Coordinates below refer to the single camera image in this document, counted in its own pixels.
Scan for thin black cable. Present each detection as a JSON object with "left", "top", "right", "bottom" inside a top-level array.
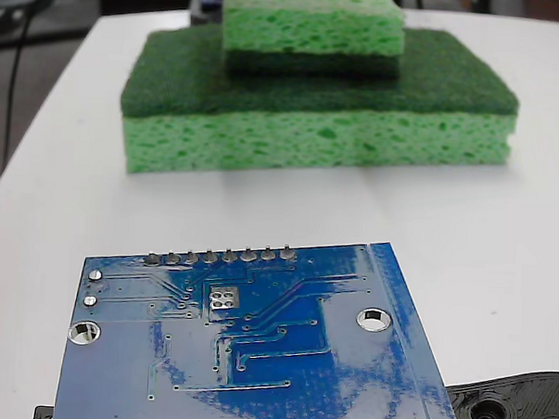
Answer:
[{"left": 1, "top": 0, "right": 44, "bottom": 175}]

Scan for blue printed circuit board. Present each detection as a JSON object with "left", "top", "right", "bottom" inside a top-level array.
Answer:
[{"left": 52, "top": 228, "right": 473, "bottom": 419}]

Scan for dark electronic equipment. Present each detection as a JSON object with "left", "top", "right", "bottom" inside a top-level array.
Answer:
[{"left": 0, "top": 0, "right": 57, "bottom": 53}]

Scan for large green scrub sponge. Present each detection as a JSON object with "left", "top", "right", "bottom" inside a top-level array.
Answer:
[{"left": 116, "top": 14, "right": 524, "bottom": 192}]

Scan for black plastic bracket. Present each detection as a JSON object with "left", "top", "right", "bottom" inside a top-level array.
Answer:
[{"left": 32, "top": 347, "right": 559, "bottom": 419}]

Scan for grey and blue round object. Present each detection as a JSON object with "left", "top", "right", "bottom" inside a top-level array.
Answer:
[{"left": 188, "top": 0, "right": 224, "bottom": 28}]

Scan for small green scrub sponge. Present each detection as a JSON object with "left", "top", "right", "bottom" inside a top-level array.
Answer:
[{"left": 219, "top": 0, "right": 407, "bottom": 85}]

